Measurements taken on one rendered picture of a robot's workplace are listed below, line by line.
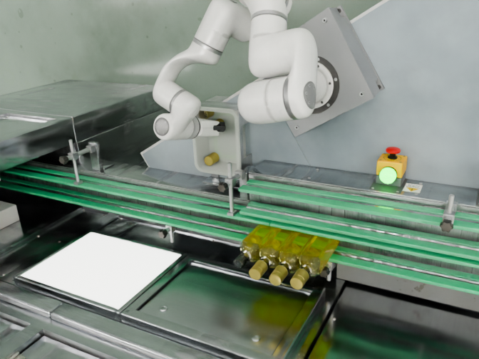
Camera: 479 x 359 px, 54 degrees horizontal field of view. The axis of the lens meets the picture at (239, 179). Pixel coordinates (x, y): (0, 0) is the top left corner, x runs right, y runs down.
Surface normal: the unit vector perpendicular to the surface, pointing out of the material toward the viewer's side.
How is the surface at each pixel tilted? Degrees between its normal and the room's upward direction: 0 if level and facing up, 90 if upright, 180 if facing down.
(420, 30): 0
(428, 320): 90
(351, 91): 5
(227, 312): 90
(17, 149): 90
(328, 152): 0
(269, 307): 90
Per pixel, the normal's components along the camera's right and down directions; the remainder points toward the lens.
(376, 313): -0.05, -0.92
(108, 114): 0.88, 0.15
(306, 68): 0.59, -0.10
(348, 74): -0.53, 0.30
